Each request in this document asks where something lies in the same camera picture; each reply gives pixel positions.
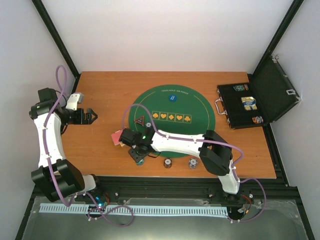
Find red white chips in case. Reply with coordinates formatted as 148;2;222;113
252;116;264;124

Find black aluminium frame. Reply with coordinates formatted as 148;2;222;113
14;0;316;240

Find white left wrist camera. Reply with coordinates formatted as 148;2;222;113
65;92;84;111

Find blue gold card deck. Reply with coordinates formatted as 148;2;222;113
241;96;258;111

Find blue small blind button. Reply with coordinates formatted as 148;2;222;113
168;94;178;102

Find chips row in case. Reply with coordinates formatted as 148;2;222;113
233;84;249;92

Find red backed card deck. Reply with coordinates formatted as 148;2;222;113
111;129;123;146

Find round green poker mat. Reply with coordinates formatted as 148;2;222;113
128;84;217;158

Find brown 100 chip stack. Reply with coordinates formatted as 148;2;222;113
163;158;172;169

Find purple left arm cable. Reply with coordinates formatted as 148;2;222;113
43;64;135;228

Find triangular all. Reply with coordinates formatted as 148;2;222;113
134;115;145;126

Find silver case handle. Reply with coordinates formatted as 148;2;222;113
214;97;227;115

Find green blue 50 chip stack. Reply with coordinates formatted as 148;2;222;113
136;158;145;166

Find blue white chip stack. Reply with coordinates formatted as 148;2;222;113
188;158;198;169

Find black poker case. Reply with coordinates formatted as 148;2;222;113
217;55;301;129

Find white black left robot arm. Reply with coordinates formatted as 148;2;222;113
29;88;104;202

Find light blue cable duct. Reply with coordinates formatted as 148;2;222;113
39;203;228;218

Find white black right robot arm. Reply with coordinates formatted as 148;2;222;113
118;128;240;195

